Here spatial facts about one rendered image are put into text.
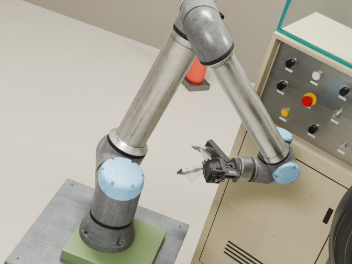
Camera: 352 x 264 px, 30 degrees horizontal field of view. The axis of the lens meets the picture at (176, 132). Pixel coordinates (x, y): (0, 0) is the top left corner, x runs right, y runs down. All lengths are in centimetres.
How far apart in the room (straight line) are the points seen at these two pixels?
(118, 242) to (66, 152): 153
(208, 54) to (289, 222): 105
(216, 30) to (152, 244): 80
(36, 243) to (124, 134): 46
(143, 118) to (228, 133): 212
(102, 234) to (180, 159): 173
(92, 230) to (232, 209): 84
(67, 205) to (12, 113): 158
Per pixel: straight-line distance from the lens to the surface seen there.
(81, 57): 466
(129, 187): 209
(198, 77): 458
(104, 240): 220
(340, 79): 248
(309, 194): 265
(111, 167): 213
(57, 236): 231
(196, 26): 193
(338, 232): 178
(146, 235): 233
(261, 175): 236
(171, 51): 207
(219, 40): 192
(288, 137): 231
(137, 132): 219
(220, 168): 229
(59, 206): 242
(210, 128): 423
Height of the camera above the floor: 218
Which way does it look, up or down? 32 degrees down
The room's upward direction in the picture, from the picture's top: 17 degrees clockwise
